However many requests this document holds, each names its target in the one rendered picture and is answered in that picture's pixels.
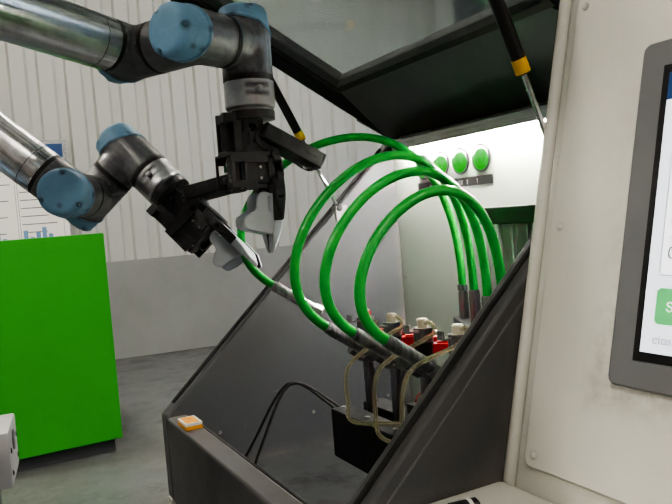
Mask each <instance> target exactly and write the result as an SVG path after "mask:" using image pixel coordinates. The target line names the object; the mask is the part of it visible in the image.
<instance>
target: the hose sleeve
mask: <svg viewBox="0 0 672 504"><path fill-rule="evenodd" d="M271 291H273V292H275V293H276V294H278V295H280V296H282V297H284V298H285V299H287V300H289V301H291V302H292V303H294V304H296V305H297V306H298V304H297V302H296V300H295V298H294V295H293V292H292V290H291V289H289V288H287V287H286V286H284V285H283V284H280V283H279V282H277V281H276V282H274V284H273V286H272V287H271ZM306 300H307V302H308V304H309V305H310V306H311V308H312V309H314V307H315V303H313V302H312V301H310V300H308V299H307V298H306Z"/></svg>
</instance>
